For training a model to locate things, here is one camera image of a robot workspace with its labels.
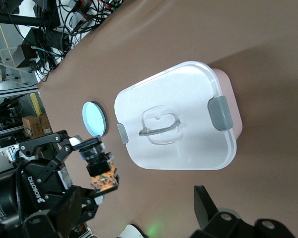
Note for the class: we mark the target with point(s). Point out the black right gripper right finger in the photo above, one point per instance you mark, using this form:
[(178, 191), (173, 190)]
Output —
[(206, 210)]

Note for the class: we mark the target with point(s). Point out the grey metal box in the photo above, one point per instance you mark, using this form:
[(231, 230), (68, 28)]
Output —
[(24, 55)]

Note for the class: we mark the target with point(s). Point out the brown cardboard box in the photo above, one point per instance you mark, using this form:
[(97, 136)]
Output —
[(46, 124), (31, 126)]

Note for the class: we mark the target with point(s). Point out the aluminium rail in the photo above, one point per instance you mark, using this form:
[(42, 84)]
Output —
[(12, 93)]

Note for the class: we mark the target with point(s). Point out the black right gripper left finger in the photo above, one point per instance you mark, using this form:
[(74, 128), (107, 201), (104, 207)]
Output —
[(59, 220)]

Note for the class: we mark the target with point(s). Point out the blue round plate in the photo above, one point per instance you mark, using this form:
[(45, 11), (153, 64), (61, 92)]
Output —
[(94, 116)]

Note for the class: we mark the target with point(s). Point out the white lunch box grey latches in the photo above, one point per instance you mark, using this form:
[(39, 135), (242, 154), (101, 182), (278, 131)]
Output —
[(176, 99)]

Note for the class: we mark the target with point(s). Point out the orange black push switch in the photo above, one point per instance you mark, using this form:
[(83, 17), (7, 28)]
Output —
[(99, 168)]

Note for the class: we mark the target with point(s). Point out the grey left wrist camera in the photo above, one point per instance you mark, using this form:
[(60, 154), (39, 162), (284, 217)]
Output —
[(1, 162)]

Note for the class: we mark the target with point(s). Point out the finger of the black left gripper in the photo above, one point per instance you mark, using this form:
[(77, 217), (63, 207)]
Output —
[(90, 205), (47, 140)]

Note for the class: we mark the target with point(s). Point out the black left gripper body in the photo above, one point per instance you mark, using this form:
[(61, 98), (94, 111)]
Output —
[(27, 188)]

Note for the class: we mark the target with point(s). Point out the black metal pole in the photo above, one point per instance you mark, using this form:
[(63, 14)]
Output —
[(20, 19)]

